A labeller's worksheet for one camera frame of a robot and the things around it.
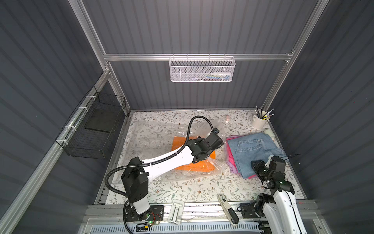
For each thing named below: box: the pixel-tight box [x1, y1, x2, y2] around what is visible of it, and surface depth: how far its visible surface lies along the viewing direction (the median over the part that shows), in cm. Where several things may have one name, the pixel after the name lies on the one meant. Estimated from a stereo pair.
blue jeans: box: [226, 132, 287, 179], surface depth 90 cm
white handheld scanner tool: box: [217, 193, 240, 227], surface depth 72 cm
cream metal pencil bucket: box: [252, 110, 270, 131], surface depth 107 cm
